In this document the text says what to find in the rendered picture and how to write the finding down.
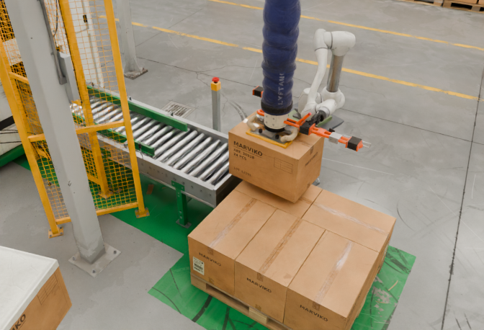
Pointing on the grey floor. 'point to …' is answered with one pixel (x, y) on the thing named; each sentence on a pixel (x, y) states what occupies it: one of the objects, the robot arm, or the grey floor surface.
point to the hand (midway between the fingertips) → (309, 127)
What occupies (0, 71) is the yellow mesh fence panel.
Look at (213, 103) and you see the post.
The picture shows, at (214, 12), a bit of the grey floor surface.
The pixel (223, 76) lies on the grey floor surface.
